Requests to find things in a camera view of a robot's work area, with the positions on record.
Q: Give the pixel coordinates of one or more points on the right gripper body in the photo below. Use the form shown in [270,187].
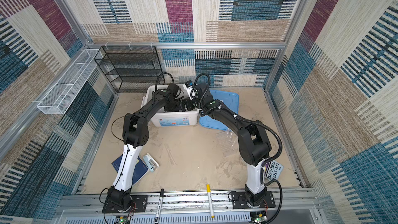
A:
[191,104]

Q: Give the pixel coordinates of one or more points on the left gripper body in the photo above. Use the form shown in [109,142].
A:
[174,107]

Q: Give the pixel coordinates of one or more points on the white plastic bin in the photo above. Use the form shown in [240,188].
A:
[166,119]

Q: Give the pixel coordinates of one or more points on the blue plastic lid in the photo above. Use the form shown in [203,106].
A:
[220,119]

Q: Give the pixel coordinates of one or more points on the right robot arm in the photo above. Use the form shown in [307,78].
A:
[258,144]

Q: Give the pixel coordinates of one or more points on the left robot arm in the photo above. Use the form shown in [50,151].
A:
[135,135]

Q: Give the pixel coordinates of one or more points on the black mesh shelf rack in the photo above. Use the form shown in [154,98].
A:
[129,68]

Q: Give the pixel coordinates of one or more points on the blue notebook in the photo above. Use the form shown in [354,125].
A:
[140,169]

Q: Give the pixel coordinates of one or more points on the yellow-capped white marker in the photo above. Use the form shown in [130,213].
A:
[212,214]

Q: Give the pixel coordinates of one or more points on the black marker pen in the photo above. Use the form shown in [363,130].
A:
[160,202]

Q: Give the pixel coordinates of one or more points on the colourful treehouse paperback book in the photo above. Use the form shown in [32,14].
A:
[272,170]

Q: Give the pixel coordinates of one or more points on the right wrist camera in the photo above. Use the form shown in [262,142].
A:
[191,90]

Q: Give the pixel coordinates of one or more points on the white wire basket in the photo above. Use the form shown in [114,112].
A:
[60,97]

